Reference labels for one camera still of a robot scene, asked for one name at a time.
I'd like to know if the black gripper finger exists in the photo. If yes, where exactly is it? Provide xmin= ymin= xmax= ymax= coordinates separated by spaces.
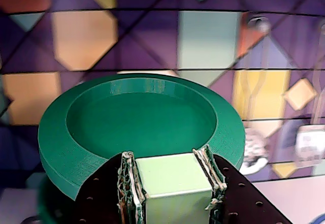
xmin=73 ymin=150 xmax=148 ymax=224
xmin=192 ymin=145 xmax=293 ymax=224

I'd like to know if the green round bowl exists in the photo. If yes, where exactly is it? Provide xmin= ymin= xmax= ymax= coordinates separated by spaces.
xmin=37 ymin=73 xmax=246 ymax=224

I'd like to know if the black and white patterned object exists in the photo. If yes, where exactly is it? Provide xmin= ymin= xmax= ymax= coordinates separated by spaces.
xmin=241 ymin=126 xmax=270 ymax=175

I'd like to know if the white jar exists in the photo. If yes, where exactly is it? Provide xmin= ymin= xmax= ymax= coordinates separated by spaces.
xmin=296 ymin=124 xmax=325 ymax=160

